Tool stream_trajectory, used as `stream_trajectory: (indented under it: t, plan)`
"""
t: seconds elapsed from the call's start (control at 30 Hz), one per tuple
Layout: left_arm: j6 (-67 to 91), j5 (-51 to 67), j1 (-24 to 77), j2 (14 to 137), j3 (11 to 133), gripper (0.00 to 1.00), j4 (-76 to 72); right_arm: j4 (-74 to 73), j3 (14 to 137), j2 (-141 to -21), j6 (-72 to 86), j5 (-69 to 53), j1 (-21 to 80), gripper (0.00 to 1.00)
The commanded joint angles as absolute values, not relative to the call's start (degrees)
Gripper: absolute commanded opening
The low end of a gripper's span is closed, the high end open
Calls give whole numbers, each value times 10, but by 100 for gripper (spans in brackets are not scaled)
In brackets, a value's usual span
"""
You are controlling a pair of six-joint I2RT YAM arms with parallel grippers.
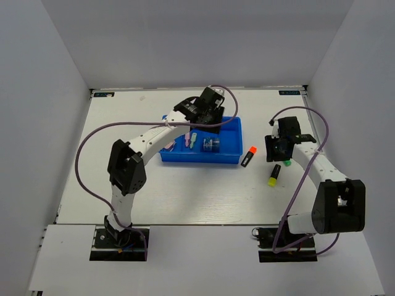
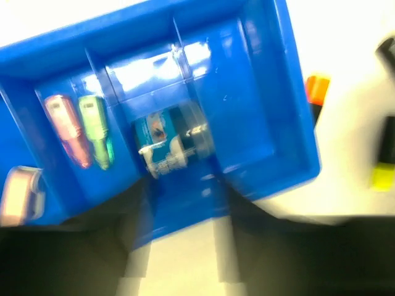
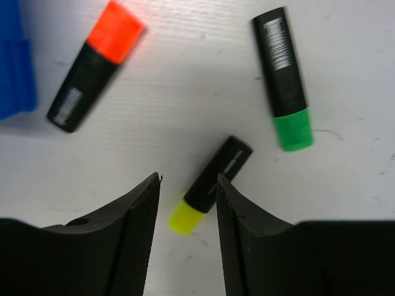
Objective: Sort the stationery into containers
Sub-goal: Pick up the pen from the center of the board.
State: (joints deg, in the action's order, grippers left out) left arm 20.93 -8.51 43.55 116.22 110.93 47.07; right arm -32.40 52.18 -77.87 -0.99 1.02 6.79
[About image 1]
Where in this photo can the corner label sticker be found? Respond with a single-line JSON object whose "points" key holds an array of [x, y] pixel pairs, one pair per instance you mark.
{"points": [[104, 94], [289, 92]]}

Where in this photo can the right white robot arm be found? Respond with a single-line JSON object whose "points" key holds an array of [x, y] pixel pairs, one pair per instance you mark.
{"points": [[339, 204]]}

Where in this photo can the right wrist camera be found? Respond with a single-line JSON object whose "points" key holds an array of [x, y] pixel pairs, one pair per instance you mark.
{"points": [[274, 124]]}

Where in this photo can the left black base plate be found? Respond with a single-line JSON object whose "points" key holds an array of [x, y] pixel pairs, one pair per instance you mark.
{"points": [[105, 248]]}

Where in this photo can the green clear utility knife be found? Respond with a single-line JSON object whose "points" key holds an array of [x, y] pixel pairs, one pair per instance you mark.
{"points": [[193, 140]]}

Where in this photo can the orange capped black highlighter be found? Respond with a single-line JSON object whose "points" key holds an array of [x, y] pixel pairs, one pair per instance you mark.
{"points": [[249, 155]]}

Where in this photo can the yellow capped black highlighter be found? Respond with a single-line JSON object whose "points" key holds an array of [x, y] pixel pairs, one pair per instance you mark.
{"points": [[272, 181]]}

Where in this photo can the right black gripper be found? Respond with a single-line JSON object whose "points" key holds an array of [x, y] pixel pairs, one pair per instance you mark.
{"points": [[271, 155]]}

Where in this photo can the pink eraser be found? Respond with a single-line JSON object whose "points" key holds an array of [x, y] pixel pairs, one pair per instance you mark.
{"points": [[170, 146]]}

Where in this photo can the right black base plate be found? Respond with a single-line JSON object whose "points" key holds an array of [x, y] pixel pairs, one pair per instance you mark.
{"points": [[301, 249]]}

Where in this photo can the left corner label sticker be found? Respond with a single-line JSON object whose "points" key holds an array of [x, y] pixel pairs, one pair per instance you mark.
{"points": [[104, 94]]}

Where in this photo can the green capped black highlighter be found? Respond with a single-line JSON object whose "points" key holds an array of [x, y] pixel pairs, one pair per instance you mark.
{"points": [[287, 162]]}

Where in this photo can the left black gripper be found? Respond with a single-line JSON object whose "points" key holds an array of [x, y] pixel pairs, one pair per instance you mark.
{"points": [[219, 114]]}

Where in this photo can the blue tape roll pack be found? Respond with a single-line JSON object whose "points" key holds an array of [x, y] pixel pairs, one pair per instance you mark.
{"points": [[211, 144]]}

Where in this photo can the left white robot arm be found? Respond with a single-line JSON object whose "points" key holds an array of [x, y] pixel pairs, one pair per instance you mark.
{"points": [[127, 161]]}

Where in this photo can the right corner label sticker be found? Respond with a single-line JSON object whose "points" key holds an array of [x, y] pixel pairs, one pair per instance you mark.
{"points": [[289, 92]]}

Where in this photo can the blue plastic divided bin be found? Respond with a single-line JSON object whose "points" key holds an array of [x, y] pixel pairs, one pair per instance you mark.
{"points": [[198, 146]]}

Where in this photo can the pink utility knife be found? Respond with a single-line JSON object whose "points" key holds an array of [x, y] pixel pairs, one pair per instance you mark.
{"points": [[187, 139]]}

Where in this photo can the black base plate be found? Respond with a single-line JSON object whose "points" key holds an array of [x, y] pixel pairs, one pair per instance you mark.
{"points": [[105, 248], [301, 249]]}

